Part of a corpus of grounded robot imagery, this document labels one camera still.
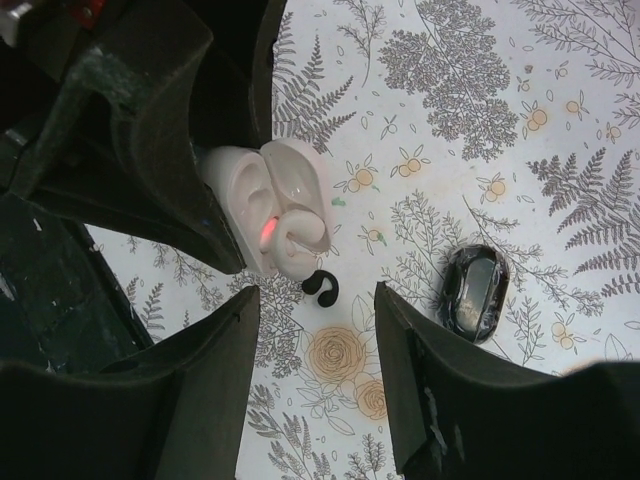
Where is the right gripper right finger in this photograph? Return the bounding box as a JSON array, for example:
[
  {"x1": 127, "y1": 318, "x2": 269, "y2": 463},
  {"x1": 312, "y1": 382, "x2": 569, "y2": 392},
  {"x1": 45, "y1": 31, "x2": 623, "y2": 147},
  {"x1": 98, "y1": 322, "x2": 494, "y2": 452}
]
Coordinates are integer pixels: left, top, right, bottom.
[{"x1": 374, "y1": 283, "x2": 639, "y2": 479}]

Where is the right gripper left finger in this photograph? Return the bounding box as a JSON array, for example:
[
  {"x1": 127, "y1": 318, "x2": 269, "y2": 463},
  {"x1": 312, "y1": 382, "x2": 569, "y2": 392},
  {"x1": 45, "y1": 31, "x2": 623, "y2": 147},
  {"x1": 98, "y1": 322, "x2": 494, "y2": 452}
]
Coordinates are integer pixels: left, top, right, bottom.
[{"x1": 1, "y1": 286, "x2": 260, "y2": 479}]

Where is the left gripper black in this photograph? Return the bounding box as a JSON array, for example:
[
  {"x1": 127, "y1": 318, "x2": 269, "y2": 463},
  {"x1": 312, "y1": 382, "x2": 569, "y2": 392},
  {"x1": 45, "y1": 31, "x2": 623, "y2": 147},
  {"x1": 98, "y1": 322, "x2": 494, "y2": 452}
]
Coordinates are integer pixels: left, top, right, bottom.
[{"x1": 1, "y1": 9, "x2": 245, "y2": 373}]

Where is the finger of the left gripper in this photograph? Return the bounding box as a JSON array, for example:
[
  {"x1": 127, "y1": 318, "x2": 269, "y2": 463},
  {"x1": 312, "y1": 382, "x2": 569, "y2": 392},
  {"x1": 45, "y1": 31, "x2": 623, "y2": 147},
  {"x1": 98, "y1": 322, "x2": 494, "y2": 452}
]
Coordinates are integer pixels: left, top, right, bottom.
[{"x1": 189, "y1": 0, "x2": 287, "y2": 148}]

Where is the white earbud charging case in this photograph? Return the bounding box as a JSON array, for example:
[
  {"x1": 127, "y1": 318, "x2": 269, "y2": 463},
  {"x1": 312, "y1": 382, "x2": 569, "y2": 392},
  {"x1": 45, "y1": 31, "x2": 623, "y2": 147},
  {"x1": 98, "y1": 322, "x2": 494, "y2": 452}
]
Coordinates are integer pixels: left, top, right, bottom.
[{"x1": 198, "y1": 138, "x2": 334, "y2": 276}]

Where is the white earbud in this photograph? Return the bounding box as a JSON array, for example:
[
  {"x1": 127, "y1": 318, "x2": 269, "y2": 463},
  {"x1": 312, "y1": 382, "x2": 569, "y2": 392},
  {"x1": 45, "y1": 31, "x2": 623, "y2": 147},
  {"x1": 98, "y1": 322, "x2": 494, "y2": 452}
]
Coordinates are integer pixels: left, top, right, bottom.
[{"x1": 270, "y1": 210, "x2": 326, "y2": 281}]

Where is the black earbud charging case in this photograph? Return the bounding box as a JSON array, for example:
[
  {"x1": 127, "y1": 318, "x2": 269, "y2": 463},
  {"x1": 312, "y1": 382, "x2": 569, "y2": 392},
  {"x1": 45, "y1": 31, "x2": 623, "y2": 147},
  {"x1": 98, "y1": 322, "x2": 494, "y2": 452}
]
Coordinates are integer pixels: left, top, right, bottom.
[{"x1": 438, "y1": 244, "x2": 510, "y2": 344}]

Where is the black earbud left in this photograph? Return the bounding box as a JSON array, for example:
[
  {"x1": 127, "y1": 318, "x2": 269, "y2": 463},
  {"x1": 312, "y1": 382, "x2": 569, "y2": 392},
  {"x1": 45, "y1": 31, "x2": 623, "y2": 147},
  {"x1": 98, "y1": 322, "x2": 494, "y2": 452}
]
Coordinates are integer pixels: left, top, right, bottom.
[{"x1": 301, "y1": 269, "x2": 340, "y2": 308}]

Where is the floral table cloth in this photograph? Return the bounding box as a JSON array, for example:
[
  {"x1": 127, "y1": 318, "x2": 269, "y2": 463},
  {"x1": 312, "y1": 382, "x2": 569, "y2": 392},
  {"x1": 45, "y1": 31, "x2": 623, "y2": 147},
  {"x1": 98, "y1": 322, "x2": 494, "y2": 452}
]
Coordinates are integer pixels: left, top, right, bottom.
[{"x1": 91, "y1": 1, "x2": 639, "y2": 479}]

